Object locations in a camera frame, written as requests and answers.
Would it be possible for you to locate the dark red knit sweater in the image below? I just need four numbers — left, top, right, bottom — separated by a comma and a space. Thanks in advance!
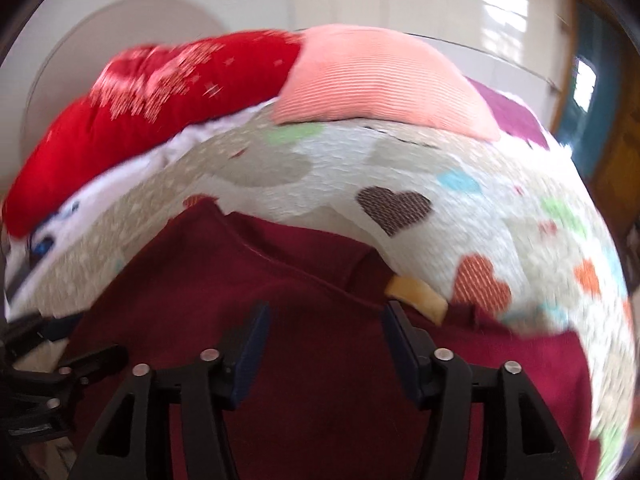
58, 198, 601, 480

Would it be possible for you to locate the red floral quilt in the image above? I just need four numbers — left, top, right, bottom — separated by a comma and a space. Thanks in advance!
2, 29, 303, 238

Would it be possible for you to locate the beige arched headboard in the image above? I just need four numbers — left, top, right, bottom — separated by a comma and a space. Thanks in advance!
20, 0, 226, 159

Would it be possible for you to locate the yellow sweater neck label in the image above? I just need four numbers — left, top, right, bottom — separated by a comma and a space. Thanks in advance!
385, 275, 448, 326

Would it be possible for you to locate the heart patterned patchwork bedspread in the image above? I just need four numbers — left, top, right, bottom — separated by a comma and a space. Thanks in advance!
18, 107, 636, 479

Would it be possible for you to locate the magenta blanket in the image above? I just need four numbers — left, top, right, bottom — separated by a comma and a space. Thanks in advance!
469, 79, 549, 150

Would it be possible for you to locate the pink waffle pillow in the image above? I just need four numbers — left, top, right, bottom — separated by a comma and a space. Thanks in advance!
272, 24, 503, 141

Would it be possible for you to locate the white wardrobe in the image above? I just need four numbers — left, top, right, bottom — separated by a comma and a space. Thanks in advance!
284, 0, 576, 126

